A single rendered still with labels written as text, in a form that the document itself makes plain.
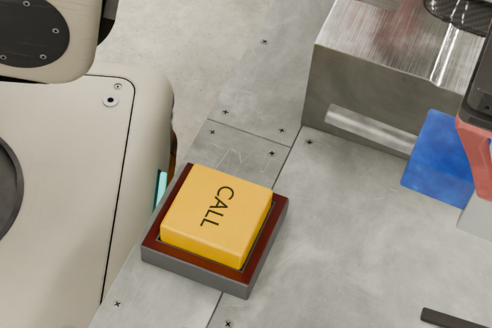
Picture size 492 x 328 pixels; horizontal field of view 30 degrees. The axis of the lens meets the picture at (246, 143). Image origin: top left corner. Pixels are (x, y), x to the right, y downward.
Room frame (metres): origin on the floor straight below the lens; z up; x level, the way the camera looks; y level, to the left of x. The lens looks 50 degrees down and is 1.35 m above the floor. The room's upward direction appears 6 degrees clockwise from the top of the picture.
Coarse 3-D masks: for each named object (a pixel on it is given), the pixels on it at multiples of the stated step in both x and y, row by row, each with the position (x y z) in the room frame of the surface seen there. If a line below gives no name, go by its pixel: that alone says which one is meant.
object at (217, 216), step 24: (192, 168) 0.39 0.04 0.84; (192, 192) 0.37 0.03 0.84; (216, 192) 0.38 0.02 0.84; (240, 192) 0.38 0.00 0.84; (264, 192) 0.38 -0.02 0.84; (168, 216) 0.35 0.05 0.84; (192, 216) 0.35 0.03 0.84; (216, 216) 0.36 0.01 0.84; (240, 216) 0.36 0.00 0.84; (264, 216) 0.37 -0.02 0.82; (168, 240) 0.34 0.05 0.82; (192, 240) 0.34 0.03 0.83; (216, 240) 0.34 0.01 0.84; (240, 240) 0.34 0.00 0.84; (240, 264) 0.33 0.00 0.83
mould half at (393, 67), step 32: (352, 0) 0.53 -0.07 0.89; (416, 0) 0.53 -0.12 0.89; (320, 32) 0.49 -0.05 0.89; (352, 32) 0.49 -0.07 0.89; (384, 32) 0.49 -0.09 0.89; (416, 32) 0.50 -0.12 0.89; (448, 32) 0.50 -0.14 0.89; (320, 64) 0.47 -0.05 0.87; (352, 64) 0.47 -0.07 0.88; (384, 64) 0.46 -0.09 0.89; (416, 64) 0.47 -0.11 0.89; (448, 64) 0.47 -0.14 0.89; (320, 96) 0.47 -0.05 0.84; (352, 96) 0.47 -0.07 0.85; (384, 96) 0.46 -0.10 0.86; (416, 96) 0.45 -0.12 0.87; (448, 96) 0.45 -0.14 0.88; (320, 128) 0.47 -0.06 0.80; (416, 128) 0.45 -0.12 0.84
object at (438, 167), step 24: (336, 120) 0.36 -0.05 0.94; (360, 120) 0.36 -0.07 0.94; (432, 120) 0.36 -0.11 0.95; (384, 144) 0.35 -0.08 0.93; (408, 144) 0.35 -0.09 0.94; (432, 144) 0.34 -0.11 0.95; (456, 144) 0.35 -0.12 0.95; (408, 168) 0.33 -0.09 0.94; (432, 168) 0.33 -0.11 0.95; (456, 168) 0.33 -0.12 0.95; (432, 192) 0.33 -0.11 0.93; (456, 192) 0.32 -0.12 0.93; (480, 216) 0.31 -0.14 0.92
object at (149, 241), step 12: (180, 180) 0.39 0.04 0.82; (168, 204) 0.37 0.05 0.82; (276, 204) 0.38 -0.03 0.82; (276, 216) 0.37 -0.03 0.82; (156, 228) 0.35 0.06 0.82; (264, 228) 0.36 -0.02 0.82; (144, 240) 0.34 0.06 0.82; (264, 240) 0.35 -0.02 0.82; (168, 252) 0.33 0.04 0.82; (180, 252) 0.33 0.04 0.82; (204, 264) 0.33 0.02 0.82; (216, 264) 0.33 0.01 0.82; (252, 264) 0.33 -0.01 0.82; (228, 276) 0.32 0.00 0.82; (240, 276) 0.32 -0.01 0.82; (252, 276) 0.32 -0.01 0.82
